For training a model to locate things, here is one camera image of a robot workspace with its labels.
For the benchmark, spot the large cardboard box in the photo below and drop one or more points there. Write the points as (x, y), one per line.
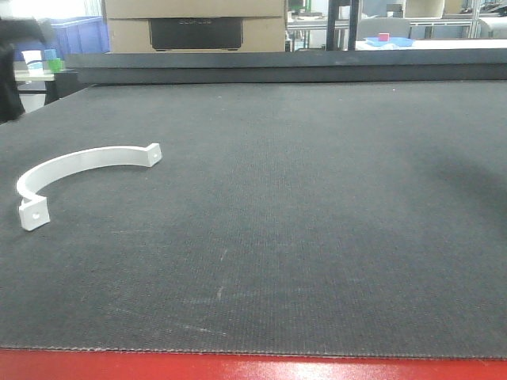
(196, 26)

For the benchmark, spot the white paper cup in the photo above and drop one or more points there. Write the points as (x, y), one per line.
(33, 61)

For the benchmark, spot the black monitor stand post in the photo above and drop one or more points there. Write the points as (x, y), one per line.
(354, 16)

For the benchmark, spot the pink cube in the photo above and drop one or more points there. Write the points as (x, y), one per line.
(383, 37)

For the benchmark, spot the green cube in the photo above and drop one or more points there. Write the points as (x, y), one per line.
(55, 65)

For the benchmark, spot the white curved PVC pipe clamp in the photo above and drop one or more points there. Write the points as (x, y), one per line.
(33, 210)

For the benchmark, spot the dark blue storage crate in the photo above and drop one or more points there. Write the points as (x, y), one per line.
(80, 35)

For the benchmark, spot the black foam board stack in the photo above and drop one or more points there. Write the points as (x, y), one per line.
(290, 67)

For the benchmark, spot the light blue tray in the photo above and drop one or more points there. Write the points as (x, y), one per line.
(399, 42)

